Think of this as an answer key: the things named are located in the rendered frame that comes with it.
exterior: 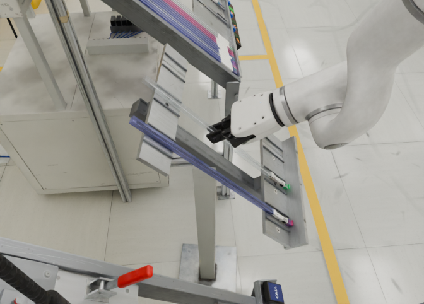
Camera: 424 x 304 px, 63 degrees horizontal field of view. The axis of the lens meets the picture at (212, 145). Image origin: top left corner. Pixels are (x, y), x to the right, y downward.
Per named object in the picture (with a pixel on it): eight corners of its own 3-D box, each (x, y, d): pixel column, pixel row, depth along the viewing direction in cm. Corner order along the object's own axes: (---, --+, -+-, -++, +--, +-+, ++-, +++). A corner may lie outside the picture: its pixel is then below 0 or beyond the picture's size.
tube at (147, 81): (285, 186, 97) (288, 185, 97) (285, 190, 97) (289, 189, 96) (142, 77, 70) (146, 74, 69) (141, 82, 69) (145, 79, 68)
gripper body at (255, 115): (273, 79, 74) (228, 99, 79) (276, 114, 67) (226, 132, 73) (288, 101, 79) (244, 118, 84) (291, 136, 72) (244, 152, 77)
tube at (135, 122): (288, 222, 91) (291, 221, 90) (288, 227, 90) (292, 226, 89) (130, 118, 63) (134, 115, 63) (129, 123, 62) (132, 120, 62)
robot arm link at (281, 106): (282, 76, 72) (269, 81, 74) (285, 105, 67) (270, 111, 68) (298, 101, 78) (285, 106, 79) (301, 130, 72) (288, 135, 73)
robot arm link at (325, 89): (305, 130, 74) (293, 91, 77) (369, 108, 68) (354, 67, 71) (291, 122, 67) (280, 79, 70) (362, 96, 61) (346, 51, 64)
